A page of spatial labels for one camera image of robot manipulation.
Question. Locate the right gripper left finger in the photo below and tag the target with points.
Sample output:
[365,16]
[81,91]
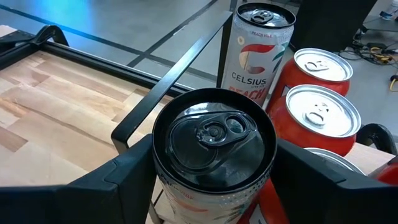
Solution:
[77,205]

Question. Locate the black aluminium table frame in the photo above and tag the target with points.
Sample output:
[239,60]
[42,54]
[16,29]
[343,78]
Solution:
[93,62]

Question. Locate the black table clamp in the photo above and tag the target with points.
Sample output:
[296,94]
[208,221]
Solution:
[51,32]
[377,133]

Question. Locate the red Coca-Cola can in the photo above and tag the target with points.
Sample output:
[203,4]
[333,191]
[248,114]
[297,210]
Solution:
[323,112]
[387,174]

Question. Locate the large black box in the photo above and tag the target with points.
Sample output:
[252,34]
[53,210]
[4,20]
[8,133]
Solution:
[329,21]

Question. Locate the white Celsius can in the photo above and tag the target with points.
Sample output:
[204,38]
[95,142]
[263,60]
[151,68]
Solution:
[255,62]
[214,140]

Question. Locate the red Fanta strawberry can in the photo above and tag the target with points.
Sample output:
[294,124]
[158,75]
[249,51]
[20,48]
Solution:
[323,65]
[339,161]

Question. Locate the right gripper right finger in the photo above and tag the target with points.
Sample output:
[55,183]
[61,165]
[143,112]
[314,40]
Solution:
[342,205]

